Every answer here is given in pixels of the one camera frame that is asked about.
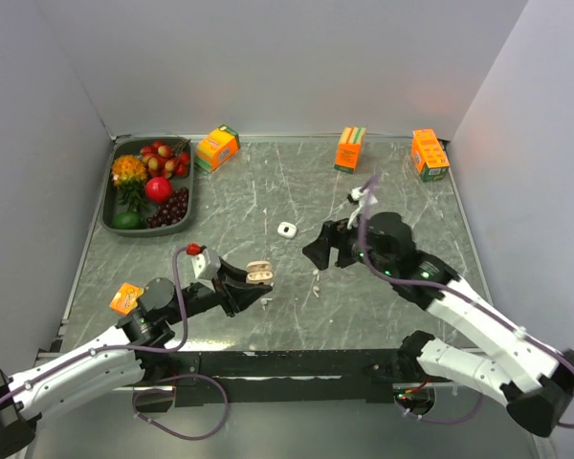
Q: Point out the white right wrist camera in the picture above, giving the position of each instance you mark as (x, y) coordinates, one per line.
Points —
(359, 197)

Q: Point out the orange sponge pack back left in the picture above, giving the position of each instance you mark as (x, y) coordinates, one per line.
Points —
(217, 147)

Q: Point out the orange box front left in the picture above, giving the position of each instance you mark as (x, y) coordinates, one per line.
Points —
(125, 299)

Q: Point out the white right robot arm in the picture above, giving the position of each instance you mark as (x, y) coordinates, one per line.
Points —
(532, 380)

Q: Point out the beige earbud charging case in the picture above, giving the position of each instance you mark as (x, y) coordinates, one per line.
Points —
(259, 272)

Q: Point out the orange sponge pack back middle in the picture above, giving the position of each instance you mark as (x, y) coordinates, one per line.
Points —
(349, 149)

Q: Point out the white earbud charging case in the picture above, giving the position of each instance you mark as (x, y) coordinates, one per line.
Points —
(287, 230)

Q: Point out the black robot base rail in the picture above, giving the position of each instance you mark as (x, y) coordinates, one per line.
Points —
(371, 375)

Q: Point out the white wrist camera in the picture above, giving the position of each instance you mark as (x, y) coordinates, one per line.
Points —
(359, 197)
(205, 262)

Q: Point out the red yellow lychee bunch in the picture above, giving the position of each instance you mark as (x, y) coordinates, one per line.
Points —
(168, 160)

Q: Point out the red apple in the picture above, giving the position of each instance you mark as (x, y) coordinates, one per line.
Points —
(158, 190)

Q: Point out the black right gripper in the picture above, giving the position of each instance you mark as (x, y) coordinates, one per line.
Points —
(336, 232)

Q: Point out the orange sponge pack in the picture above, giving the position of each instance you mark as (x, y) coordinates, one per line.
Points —
(349, 149)
(217, 147)

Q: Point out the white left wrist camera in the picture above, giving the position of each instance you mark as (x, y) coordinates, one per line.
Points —
(205, 262)

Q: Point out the orange box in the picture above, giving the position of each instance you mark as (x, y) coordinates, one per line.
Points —
(429, 156)
(125, 299)

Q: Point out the dark grey fruit tray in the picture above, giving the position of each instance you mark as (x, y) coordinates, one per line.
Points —
(110, 201)

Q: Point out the dark purple grape bunch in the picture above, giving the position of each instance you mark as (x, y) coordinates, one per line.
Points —
(171, 211)

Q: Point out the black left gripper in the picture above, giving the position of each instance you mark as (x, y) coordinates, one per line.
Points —
(238, 296)

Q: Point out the green avocado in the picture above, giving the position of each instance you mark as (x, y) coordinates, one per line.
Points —
(127, 220)

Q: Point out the orange yellow flower pineapple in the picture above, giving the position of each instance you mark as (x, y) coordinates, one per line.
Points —
(129, 176)

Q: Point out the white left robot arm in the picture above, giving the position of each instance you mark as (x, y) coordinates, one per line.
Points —
(134, 350)

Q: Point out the orange box back right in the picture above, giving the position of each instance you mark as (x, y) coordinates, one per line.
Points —
(429, 156)

